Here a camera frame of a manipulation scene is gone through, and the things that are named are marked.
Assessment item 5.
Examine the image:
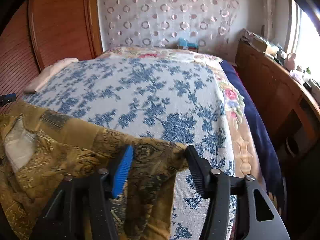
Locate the blue floral bed sheet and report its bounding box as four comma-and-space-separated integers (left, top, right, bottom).
21, 54, 237, 240

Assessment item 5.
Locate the lavender cloth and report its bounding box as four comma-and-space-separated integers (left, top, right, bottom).
290, 70, 304, 84

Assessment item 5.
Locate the sheer circle-patterned curtain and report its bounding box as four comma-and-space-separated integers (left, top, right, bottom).
96, 0, 240, 54

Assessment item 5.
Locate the floral cloth stack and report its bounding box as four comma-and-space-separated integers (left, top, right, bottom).
241, 29, 269, 45

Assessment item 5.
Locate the pink floral blanket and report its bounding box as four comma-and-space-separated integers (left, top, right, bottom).
102, 46, 265, 188

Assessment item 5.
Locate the bundled white window curtain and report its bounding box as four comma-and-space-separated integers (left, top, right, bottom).
257, 0, 275, 40

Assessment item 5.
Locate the pink bottle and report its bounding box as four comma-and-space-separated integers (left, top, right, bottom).
285, 53, 297, 71

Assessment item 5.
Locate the teal item on box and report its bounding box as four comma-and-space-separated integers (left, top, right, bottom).
177, 38, 199, 53

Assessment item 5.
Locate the window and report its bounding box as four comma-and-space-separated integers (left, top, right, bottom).
287, 0, 320, 80

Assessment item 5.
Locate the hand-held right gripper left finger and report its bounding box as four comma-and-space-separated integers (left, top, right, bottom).
32, 145, 134, 240

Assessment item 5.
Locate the golden patterned garment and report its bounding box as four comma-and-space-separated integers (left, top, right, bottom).
0, 100, 189, 240

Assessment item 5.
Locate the brown wooden wardrobe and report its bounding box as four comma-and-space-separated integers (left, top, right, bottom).
0, 0, 104, 105

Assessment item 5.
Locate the cream folded cloth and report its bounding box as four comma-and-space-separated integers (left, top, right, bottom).
24, 58, 79, 94

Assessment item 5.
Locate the dark waste bin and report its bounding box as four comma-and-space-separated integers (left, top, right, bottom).
285, 136, 299, 158

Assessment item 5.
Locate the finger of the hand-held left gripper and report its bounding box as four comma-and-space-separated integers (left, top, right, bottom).
0, 93, 17, 106

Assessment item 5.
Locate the wooden side cabinet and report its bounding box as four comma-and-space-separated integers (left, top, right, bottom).
235, 41, 320, 180

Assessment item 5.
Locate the navy blue blanket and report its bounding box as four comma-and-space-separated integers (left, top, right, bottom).
220, 60, 285, 215

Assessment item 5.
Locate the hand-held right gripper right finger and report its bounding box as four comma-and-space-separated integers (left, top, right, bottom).
185, 145, 290, 240

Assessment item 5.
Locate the cardboard box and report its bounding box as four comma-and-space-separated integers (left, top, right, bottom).
252, 40, 275, 53

